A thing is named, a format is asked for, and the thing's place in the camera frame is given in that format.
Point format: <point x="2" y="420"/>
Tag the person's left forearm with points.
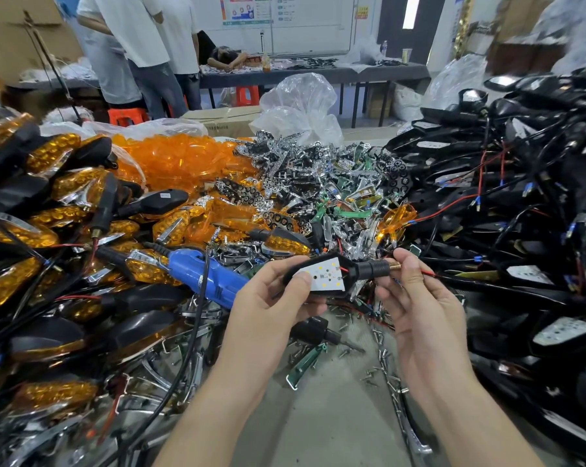
<point x="215" y="413"/>

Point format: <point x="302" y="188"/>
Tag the blue electric screwdriver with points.
<point x="205" y="277"/>

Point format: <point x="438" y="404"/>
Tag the dark door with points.
<point x="412" y="24"/>

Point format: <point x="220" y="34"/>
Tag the person's right hand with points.
<point x="429" y="325"/>

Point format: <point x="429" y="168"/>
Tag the person's right forearm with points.
<point x="468" y="423"/>

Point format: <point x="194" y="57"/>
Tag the green circuit board strip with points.
<point x="305" y="367"/>

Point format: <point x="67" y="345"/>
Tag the person's left hand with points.
<point x="254" y="320"/>

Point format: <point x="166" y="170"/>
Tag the person's right thumb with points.
<point x="409" y="267"/>

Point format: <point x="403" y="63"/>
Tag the pile of finished amber signals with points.
<point x="45" y="228"/>

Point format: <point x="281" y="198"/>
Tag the scattered small screws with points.
<point x="380" y="369"/>

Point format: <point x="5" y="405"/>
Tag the black metal stand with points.
<point x="49" y="63"/>

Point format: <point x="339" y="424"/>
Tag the red plastic stool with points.
<point x="247" y="95"/>
<point x="127" y="116"/>

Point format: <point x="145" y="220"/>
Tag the cardboard box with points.
<point x="225" y="121"/>

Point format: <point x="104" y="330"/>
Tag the large clear plastic bag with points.
<point x="456" y="80"/>

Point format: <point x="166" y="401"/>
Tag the white sack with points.
<point x="406" y="103"/>

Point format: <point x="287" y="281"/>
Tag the pile of chrome reflectors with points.
<point x="317" y="184"/>

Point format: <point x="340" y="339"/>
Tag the black turn signal housing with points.
<point x="341" y="274"/>

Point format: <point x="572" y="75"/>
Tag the dark long table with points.
<point x="317" y="75"/>

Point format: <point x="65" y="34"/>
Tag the person's left thumb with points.
<point x="298" y="289"/>

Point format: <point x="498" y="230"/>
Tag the person's left middle finger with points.
<point x="315" y="311"/>

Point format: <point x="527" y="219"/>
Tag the pile of amber lens covers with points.
<point x="181" y="158"/>

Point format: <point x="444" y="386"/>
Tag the white board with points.
<point x="298" y="24"/>

